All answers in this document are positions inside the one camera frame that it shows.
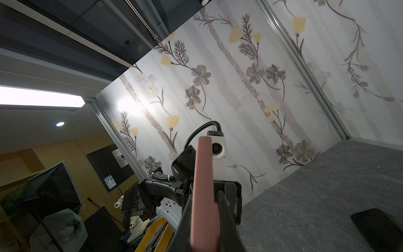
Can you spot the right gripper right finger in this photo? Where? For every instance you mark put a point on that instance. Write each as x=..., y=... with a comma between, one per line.
x=228, y=237

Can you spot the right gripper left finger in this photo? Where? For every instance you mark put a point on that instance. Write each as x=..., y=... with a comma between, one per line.
x=181, y=240

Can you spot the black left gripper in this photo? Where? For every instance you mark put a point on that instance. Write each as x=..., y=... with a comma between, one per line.
x=232, y=191

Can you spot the black phone with pink edge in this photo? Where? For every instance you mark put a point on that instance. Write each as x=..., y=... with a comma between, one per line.
x=205, y=226

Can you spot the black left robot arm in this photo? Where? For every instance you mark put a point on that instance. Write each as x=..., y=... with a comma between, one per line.
x=148, y=194

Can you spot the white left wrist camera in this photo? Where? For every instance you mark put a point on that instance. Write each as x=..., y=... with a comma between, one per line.
x=219, y=154

